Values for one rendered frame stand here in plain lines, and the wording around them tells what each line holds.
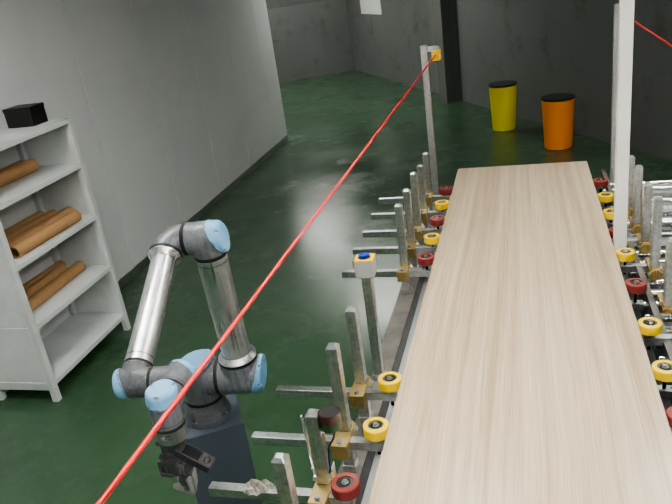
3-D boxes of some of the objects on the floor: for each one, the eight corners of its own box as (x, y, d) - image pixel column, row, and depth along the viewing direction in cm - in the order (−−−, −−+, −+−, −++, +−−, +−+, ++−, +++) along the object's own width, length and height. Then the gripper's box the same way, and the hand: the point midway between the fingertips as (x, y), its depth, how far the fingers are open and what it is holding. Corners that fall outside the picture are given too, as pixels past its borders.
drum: (581, 146, 759) (582, 95, 737) (553, 152, 751) (553, 101, 729) (562, 140, 791) (562, 91, 769) (535, 146, 783) (534, 97, 761)
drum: (523, 128, 868) (522, 82, 845) (499, 133, 860) (497, 87, 837) (509, 123, 899) (507, 79, 877) (485, 128, 892) (483, 84, 869)
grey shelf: (-3, 400, 423) (-96, 162, 364) (78, 328, 503) (12, 123, 444) (58, 402, 412) (-28, 156, 352) (131, 327, 492) (70, 117, 432)
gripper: (165, 427, 198) (181, 483, 206) (150, 447, 190) (167, 505, 198) (191, 428, 196) (206, 485, 204) (177, 449, 188) (193, 507, 196)
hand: (194, 492), depth 200 cm, fingers closed
